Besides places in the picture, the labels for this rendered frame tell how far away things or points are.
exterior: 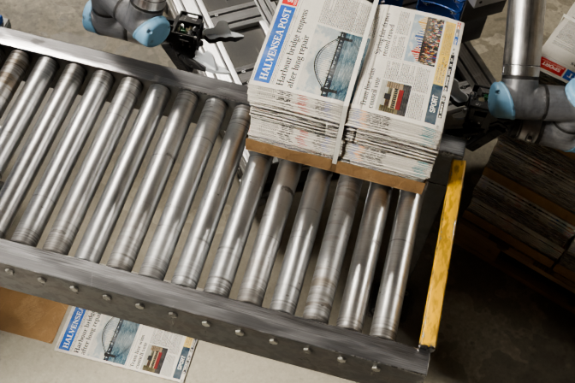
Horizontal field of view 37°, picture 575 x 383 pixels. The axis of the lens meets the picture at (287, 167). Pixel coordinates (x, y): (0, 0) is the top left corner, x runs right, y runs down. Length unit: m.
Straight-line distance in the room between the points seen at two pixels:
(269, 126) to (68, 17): 1.58
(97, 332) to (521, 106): 1.32
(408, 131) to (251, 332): 0.47
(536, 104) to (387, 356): 0.60
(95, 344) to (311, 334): 0.99
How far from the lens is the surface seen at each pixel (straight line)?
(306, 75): 1.65
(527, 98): 1.84
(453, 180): 1.81
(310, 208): 1.75
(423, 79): 1.68
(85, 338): 2.50
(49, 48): 2.02
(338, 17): 1.76
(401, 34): 1.75
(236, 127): 1.85
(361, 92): 1.64
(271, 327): 1.63
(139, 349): 2.47
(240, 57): 2.75
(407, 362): 1.63
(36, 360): 2.51
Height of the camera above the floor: 2.29
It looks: 56 degrees down
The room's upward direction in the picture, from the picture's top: 7 degrees clockwise
